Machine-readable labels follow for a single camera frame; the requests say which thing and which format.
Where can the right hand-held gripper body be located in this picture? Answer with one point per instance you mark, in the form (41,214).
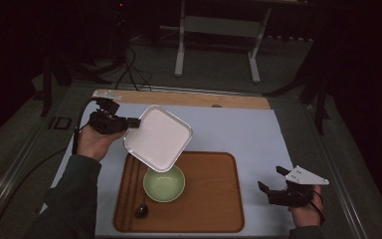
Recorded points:
(295,195)

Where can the green ceramic bowl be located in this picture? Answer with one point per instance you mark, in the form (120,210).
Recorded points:
(164,187)

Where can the white metal stand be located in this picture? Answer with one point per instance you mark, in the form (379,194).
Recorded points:
(219,26)

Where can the white square plate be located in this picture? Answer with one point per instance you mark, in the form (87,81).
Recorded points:
(159,137)

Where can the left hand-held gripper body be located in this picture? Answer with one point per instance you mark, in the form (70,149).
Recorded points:
(107,122)

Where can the wooden tray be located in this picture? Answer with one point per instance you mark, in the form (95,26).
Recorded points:
(212,199)

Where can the dark table grommet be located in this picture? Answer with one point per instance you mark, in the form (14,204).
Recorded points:
(216,106)

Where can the black stand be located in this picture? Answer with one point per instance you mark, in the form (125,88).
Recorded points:
(320,99)

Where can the white table sheet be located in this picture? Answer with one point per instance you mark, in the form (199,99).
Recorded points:
(232,132)

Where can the person's right hand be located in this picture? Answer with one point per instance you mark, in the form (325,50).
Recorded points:
(305,215)

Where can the person's left hand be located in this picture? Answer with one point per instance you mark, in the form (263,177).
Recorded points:
(93,144)

